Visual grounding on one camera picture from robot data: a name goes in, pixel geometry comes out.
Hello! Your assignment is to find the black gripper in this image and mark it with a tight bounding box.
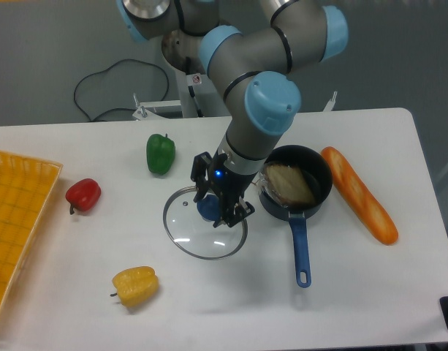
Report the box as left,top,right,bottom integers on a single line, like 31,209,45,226
191,148,257,227

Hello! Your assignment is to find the glass pot lid blue knob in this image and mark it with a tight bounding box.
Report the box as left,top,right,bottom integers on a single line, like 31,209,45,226
162,185,248,261

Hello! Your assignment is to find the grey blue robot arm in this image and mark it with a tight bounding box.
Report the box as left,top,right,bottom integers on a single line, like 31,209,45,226
117,1,349,226

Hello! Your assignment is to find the wrapped bread slice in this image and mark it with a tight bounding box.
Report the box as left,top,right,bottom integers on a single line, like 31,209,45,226
257,162,317,208

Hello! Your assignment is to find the green bell pepper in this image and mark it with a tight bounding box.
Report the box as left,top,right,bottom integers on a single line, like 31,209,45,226
145,134,175,176

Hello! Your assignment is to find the dark blue saucepan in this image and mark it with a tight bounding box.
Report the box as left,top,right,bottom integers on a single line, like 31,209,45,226
259,145,333,288

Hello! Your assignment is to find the yellow bell pepper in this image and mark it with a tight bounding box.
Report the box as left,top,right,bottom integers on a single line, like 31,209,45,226
112,266,159,308

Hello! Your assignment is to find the red bell pepper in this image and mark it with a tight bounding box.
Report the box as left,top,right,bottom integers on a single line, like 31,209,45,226
65,178,102,215

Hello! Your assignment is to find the orange baguette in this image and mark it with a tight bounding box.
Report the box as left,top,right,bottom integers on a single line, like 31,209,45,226
321,146,399,246

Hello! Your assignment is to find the yellow plastic basket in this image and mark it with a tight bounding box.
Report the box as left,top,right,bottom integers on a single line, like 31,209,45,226
0,150,63,315

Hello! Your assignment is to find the black cable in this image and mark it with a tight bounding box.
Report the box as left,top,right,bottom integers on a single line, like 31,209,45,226
73,58,170,123

